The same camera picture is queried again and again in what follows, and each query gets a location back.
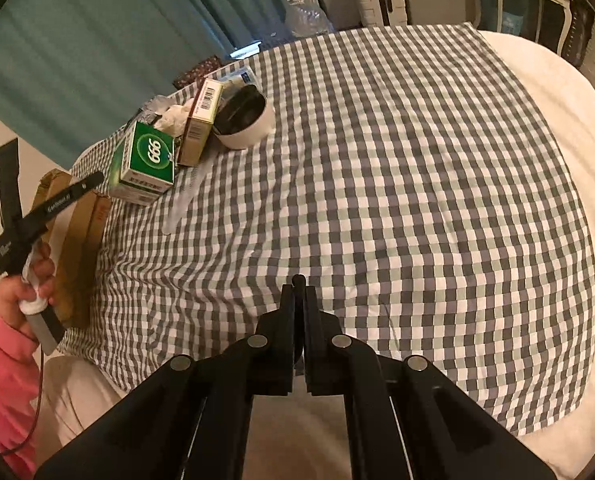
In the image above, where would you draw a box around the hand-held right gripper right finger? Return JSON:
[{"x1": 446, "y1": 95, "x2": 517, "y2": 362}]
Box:
[{"x1": 300, "y1": 275, "x2": 554, "y2": 480}]

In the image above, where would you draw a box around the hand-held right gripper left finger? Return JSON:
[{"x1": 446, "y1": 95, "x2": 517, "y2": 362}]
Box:
[{"x1": 34, "y1": 275, "x2": 301, "y2": 480}]

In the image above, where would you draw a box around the clear water jug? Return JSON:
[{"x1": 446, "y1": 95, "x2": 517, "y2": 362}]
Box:
[{"x1": 284, "y1": 0, "x2": 335, "y2": 39}]

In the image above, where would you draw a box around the white flat object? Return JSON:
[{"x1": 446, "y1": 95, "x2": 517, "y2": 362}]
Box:
[{"x1": 230, "y1": 42, "x2": 264, "y2": 59}]

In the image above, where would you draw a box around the thin dark cable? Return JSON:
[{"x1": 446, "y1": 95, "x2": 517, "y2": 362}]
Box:
[{"x1": 0, "y1": 350, "x2": 44, "y2": 456}]

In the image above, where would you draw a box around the dark patterned chair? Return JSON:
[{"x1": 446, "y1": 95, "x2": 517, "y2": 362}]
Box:
[{"x1": 567, "y1": 0, "x2": 595, "y2": 67}]

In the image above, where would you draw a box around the person's left forearm pink sleeve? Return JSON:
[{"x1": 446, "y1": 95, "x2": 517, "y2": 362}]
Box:
[{"x1": 0, "y1": 314, "x2": 44, "y2": 463}]

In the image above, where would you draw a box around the person's left hand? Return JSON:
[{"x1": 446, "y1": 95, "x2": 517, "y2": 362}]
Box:
[{"x1": 0, "y1": 244, "x2": 58, "y2": 334}]

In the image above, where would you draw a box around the grey checked cloth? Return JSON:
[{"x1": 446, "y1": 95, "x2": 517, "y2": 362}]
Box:
[{"x1": 58, "y1": 24, "x2": 595, "y2": 436}]

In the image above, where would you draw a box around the green and white box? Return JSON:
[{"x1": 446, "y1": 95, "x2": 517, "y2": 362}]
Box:
[{"x1": 108, "y1": 121, "x2": 176, "y2": 206}]

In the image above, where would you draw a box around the teal curtain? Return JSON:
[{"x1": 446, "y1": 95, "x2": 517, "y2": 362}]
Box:
[{"x1": 0, "y1": 0, "x2": 336, "y2": 111}]

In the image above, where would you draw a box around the red and cream box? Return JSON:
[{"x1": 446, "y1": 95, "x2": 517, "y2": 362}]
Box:
[{"x1": 176, "y1": 77, "x2": 224, "y2": 166}]

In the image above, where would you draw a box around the clear plastic comb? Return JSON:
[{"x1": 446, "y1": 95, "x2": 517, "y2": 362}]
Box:
[{"x1": 163, "y1": 162, "x2": 206, "y2": 236}]

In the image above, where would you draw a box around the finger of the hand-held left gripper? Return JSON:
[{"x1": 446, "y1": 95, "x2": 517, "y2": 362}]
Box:
[
  {"x1": 26, "y1": 171, "x2": 105, "y2": 222},
  {"x1": 0, "y1": 139, "x2": 22, "y2": 231}
]

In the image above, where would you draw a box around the crumpled white tissue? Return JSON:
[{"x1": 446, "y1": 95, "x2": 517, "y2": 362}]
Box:
[{"x1": 155, "y1": 101, "x2": 198, "y2": 137}]

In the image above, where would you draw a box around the brown patterned bag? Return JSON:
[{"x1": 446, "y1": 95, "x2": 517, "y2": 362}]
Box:
[{"x1": 172, "y1": 55, "x2": 225, "y2": 90}]

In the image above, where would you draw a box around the black and white round container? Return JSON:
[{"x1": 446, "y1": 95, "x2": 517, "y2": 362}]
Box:
[{"x1": 212, "y1": 84, "x2": 277, "y2": 151}]

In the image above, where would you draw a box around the brown cardboard box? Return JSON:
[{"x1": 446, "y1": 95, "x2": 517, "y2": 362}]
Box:
[{"x1": 30, "y1": 170, "x2": 113, "y2": 329}]

